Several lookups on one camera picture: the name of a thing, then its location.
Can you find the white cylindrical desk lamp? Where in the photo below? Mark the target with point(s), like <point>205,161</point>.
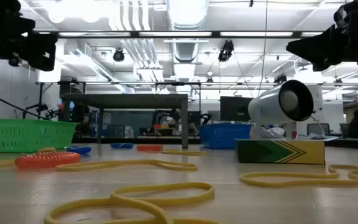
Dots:
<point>269,109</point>

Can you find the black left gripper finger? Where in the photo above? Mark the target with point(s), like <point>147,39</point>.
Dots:
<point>40,51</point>

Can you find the grey perforated metal shelf riser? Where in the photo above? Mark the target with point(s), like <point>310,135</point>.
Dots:
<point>123,101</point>

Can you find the black overhead frame beam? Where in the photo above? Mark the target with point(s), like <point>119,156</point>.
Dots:
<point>179,34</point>

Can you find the black ceiling spotlight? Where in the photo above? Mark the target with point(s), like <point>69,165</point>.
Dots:
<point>118,56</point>
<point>14,62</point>

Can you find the green plastic basket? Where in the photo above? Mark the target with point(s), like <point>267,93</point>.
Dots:
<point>26,135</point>

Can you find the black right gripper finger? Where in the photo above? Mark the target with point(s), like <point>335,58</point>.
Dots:
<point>319,46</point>

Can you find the black overhead camera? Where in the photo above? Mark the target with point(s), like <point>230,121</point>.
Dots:
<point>226,51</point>

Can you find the blue plastic basket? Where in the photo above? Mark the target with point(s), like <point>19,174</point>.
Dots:
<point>224,135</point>

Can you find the black monitor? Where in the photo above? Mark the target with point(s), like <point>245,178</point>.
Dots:
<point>235,109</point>

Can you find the yellow green crayon box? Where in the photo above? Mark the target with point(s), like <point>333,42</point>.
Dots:
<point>278,151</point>

